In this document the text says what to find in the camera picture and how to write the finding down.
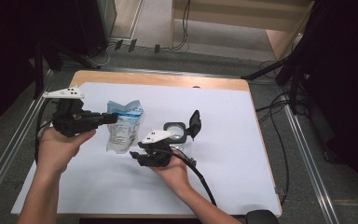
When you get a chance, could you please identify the metal floor rail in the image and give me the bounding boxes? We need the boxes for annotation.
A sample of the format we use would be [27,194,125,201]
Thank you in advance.
[0,69,54,217]
[281,102,340,224]

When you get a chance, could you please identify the black floor cables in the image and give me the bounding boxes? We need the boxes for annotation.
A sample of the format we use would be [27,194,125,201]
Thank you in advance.
[255,60,309,206]

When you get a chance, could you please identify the black rounded object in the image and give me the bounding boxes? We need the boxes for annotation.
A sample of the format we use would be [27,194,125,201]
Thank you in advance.
[245,209,281,224]

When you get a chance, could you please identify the white floor cable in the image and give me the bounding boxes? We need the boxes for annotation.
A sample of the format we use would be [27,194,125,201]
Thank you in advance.
[85,42,119,68]

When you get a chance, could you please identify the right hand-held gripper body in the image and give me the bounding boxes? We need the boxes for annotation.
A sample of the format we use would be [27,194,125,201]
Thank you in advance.
[137,129,175,168]

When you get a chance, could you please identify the black tripod stand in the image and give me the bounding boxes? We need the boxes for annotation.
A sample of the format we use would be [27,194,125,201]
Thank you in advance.
[241,50,313,116]
[32,38,102,101]

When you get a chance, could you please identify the black hanging cable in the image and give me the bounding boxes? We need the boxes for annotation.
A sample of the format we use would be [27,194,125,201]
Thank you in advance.
[170,0,192,51]

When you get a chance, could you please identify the person's right hand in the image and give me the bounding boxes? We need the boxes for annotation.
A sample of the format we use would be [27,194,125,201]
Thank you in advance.
[148,154,191,196]

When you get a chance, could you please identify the right hand-held gripper black cable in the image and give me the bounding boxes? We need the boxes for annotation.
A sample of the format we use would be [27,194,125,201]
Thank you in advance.
[154,147,218,207]

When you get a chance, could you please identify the blue and white plastic pouch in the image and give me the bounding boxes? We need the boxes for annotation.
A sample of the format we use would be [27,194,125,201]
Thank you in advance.
[105,99,145,155]

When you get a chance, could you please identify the dark curtain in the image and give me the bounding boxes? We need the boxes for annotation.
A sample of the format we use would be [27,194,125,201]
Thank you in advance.
[302,0,358,213]
[0,0,108,139]

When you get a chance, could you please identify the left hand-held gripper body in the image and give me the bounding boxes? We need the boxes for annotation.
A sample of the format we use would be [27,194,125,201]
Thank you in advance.
[42,86,103,138]

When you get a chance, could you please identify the light wooden furniture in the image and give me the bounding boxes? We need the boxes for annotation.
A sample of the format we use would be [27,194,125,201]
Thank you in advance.
[169,0,315,62]

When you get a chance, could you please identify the person's left hand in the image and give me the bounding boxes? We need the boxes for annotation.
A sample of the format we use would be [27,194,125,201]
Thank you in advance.
[36,125,97,177]

